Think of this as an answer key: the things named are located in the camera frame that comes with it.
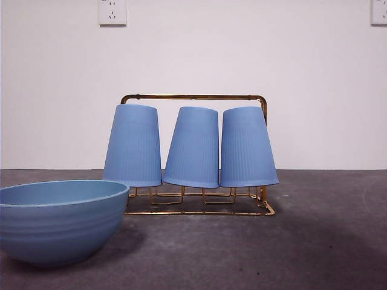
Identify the white wall socket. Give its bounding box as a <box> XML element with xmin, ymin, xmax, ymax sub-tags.
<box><xmin>99</xmin><ymin>0</ymin><xmax>128</xmax><ymax>28</ymax></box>
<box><xmin>371</xmin><ymin>0</ymin><xmax>387</xmax><ymax>27</ymax></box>

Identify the gold wire cup rack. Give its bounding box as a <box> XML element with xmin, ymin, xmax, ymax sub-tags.
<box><xmin>120</xmin><ymin>94</ymin><xmax>276</xmax><ymax>217</ymax></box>

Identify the blue ribbed cup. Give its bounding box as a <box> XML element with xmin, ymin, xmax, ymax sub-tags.
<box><xmin>161</xmin><ymin>106</ymin><xmax>220</xmax><ymax>189</ymax></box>
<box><xmin>102</xmin><ymin>103</ymin><xmax>163</xmax><ymax>188</ymax></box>
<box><xmin>219</xmin><ymin>106</ymin><xmax>280</xmax><ymax>188</ymax></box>

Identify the blue ribbed bowl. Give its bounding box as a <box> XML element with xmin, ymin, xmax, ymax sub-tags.
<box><xmin>0</xmin><ymin>179</ymin><xmax>131</xmax><ymax>268</ymax></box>

